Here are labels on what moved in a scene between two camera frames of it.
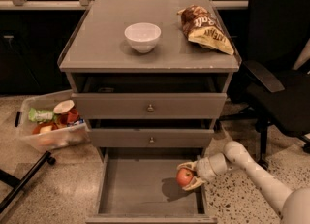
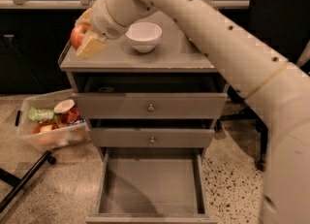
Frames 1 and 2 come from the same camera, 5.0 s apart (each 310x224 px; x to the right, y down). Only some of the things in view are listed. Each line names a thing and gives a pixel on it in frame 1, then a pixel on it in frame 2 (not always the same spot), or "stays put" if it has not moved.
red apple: [184, 177] → [77, 33]
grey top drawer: [149, 96] stays put
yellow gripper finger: [190, 165] → [86, 16]
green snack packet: [41, 115] stays put
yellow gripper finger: [195, 182] → [90, 45]
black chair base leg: [16, 183] stays put
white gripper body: [204, 169] → [103, 19]
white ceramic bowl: [142, 37] stays put
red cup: [73, 115] stays put
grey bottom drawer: [139, 185] stays put
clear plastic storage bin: [52, 121] stays put
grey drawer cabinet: [151, 75] stays put
